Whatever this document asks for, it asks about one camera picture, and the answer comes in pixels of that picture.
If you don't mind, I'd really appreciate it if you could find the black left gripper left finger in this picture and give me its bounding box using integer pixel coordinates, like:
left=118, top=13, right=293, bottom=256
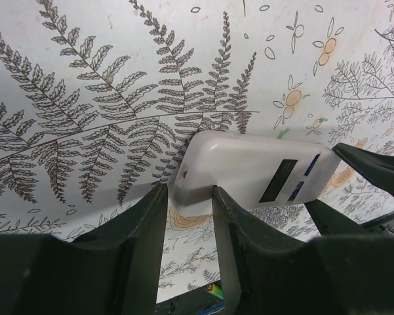
left=0, top=184, right=168, bottom=314

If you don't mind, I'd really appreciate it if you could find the green battery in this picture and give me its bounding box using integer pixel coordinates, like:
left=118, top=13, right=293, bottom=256
left=205, top=283, right=224, bottom=300

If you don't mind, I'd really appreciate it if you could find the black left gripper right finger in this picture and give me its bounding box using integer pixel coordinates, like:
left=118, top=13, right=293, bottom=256
left=212, top=186, right=394, bottom=314

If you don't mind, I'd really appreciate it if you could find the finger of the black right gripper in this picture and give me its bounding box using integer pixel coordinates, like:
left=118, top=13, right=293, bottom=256
left=304, top=199, right=371, bottom=236
left=332, top=143, right=394, bottom=197

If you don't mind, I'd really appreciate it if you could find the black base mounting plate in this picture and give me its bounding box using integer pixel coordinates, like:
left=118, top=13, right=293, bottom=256
left=154, top=287, right=226, bottom=315

